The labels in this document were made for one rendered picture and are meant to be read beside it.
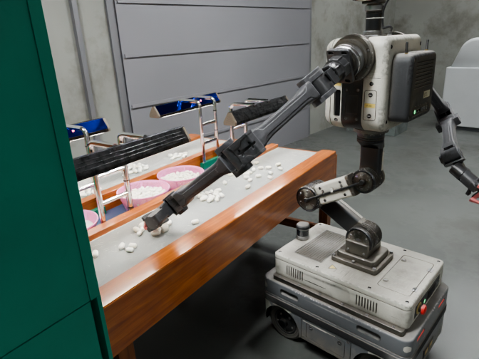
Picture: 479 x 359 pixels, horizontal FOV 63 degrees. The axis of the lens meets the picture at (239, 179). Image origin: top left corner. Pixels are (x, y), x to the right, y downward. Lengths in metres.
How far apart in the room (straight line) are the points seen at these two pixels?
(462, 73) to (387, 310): 5.30
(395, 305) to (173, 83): 3.08
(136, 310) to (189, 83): 3.19
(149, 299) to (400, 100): 1.10
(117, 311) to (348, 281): 0.96
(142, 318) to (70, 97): 2.54
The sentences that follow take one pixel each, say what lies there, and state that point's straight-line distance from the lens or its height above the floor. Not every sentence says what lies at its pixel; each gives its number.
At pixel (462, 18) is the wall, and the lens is 8.25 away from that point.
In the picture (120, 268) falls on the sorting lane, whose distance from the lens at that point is 1.45.
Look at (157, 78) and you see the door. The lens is 3.98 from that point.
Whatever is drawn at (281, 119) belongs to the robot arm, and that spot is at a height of 1.24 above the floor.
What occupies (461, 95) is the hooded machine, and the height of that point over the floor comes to 0.52.
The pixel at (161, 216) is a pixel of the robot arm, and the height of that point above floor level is 0.88.
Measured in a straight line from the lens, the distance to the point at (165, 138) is 1.69.
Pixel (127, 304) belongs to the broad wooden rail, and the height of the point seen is 0.72.
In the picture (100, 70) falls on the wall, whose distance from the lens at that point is 3.72.
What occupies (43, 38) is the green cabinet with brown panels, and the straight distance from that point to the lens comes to 0.96.
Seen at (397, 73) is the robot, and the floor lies 1.33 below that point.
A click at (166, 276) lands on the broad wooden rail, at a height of 0.72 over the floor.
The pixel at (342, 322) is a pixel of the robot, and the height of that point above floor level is 0.29.
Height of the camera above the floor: 1.47
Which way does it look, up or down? 20 degrees down
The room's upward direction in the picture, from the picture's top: 3 degrees counter-clockwise
